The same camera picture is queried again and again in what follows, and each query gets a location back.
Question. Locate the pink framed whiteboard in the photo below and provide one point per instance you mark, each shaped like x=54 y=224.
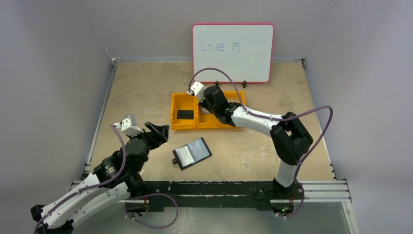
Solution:
x=242 y=50

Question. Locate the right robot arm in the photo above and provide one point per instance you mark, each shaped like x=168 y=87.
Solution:
x=290 y=138

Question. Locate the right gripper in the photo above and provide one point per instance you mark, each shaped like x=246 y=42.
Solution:
x=203 y=103

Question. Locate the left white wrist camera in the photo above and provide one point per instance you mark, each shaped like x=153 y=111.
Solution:
x=128 y=126

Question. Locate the black card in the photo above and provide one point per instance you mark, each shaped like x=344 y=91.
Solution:
x=185 y=114

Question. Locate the aluminium frame rail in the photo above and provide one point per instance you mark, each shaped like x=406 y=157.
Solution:
x=310 y=191

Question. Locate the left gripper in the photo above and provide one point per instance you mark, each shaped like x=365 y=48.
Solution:
x=156 y=139

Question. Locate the left yellow bin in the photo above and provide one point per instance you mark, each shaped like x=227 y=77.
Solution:
x=181 y=101

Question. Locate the middle yellow bin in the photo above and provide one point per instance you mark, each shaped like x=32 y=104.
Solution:
x=204 y=120

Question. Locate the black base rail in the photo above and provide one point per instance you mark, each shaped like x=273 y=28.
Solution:
x=155 y=196

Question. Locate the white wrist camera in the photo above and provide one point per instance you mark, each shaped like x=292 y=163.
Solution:
x=128 y=126
x=197 y=90

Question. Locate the silver VIP card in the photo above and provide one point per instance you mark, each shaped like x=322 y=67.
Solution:
x=203 y=111

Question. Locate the black leather card holder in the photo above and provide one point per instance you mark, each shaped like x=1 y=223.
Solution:
x=191 y=153

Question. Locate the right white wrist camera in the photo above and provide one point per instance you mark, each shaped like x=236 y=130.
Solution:
x=197 y=90

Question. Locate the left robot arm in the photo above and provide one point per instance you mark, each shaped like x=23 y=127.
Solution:
x=115 y=179

